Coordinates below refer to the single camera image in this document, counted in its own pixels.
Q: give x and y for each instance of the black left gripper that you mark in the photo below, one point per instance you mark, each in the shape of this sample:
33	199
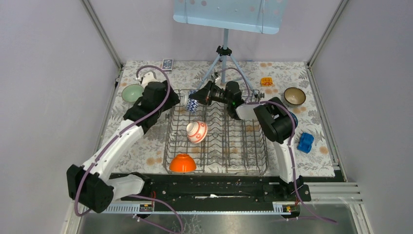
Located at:
173	98

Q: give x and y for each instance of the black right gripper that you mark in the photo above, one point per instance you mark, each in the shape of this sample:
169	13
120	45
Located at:
203	96

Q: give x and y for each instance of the blue white zigzag bowl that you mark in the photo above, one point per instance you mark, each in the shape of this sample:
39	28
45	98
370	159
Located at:
189	104

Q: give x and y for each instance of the light green bowl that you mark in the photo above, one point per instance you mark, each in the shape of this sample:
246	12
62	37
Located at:
132	93

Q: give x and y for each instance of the dark brown patterned bowl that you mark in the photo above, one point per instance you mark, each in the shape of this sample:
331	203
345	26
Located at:
294	96

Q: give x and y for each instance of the white blue floral bowl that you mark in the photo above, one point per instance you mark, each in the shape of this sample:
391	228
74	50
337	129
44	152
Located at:
295	119

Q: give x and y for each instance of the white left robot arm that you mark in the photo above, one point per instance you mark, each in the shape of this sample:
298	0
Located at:
90	184

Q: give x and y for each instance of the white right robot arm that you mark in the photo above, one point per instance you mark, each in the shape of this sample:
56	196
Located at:
277	124

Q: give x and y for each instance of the playing card box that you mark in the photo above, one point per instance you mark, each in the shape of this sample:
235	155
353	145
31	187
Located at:
167	64

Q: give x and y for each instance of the white red patterned bowl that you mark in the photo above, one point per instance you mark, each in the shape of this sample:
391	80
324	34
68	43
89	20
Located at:
196	131

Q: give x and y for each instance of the light blue tripod stand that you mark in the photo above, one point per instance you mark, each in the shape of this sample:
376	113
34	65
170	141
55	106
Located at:
224	52

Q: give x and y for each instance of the small yellow orange toy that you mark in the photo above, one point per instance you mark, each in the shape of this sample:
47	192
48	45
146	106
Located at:
266	81

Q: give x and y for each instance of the orange bowl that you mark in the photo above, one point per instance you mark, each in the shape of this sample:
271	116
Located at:
182	163

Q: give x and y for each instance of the light blue board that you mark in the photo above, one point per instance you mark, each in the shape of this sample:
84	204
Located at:
258	16

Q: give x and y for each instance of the blue plastic toy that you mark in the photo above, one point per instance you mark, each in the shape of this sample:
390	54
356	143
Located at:
305	142

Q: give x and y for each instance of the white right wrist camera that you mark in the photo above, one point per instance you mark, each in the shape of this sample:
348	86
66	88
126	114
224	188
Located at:
216	78

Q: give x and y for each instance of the grey wire dish rack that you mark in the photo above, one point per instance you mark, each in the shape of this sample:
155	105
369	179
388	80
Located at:
231	147

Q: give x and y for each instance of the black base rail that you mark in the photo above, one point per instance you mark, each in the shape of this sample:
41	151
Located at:
219	193

